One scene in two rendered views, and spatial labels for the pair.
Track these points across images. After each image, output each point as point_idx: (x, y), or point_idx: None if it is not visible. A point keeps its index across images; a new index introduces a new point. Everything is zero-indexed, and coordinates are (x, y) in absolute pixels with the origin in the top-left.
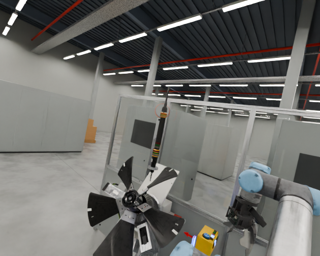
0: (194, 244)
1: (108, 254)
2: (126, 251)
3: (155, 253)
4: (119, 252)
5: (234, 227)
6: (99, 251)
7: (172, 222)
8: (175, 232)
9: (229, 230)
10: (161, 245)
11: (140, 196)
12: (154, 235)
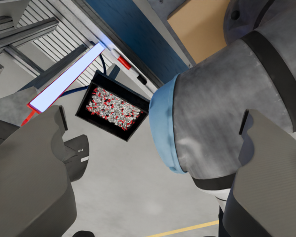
0: (48, 90)
1: (75, 169)
2: None
3: (38, 91)
4: (69, 160)
5: (57, 141)
6: (74, 178)
7: None
8: None
9: (65, 129)
10: (70, 154)
11: None
12: (4, 103)
